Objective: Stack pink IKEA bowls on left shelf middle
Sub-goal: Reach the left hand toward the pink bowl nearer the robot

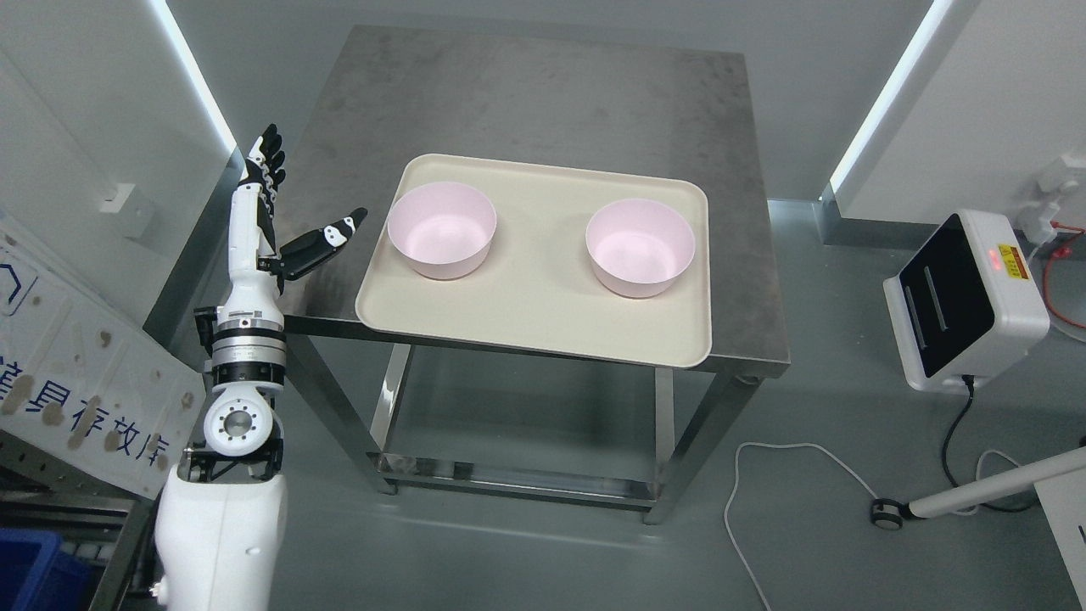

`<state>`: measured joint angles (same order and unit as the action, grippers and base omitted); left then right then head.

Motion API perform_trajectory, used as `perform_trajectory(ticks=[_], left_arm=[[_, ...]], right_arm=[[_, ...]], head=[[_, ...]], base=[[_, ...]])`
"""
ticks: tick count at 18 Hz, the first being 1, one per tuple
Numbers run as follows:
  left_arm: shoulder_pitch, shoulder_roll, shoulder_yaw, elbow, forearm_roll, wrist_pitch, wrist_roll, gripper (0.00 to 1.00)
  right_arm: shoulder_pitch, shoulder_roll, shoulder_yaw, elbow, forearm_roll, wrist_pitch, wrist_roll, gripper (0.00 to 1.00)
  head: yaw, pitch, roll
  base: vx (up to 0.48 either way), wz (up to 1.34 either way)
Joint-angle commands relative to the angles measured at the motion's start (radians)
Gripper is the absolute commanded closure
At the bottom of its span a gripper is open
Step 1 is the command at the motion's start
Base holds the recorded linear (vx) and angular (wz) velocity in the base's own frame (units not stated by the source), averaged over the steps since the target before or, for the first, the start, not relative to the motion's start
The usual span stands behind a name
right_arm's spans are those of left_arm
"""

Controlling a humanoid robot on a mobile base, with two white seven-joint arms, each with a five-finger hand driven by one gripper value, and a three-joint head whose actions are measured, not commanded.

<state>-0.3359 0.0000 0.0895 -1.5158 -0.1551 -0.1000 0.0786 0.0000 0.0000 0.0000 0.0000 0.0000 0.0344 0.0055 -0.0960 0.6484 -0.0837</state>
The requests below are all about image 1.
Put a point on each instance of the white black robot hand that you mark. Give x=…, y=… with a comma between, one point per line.
x=255, y=262

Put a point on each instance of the pink bowl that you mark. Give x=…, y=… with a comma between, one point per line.
x=638, y=247
x=444, y=230

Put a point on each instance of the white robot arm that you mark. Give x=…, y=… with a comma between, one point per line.
x=218, y=542

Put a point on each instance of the metal shelf rack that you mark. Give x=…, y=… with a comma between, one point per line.
x=44, y=493

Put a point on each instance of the white sign board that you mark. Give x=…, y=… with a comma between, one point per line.
x=85, y=385

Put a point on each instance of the beige plastic tray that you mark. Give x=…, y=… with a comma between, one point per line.
x=536, y=289

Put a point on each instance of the blue bin lower left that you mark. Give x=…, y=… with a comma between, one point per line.
x=37, y=574

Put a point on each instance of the stainless steel table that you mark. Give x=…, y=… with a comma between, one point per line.
x=394, y=94

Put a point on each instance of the white stand leg with caster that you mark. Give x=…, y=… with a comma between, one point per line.
x=887, y=514

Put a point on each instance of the white black device box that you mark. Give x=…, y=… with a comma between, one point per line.
x=965, y=305

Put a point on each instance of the white wall socket box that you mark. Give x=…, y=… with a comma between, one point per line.
x=129, y=211

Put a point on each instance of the white wall plug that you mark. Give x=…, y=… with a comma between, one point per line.
x=1060, y=178

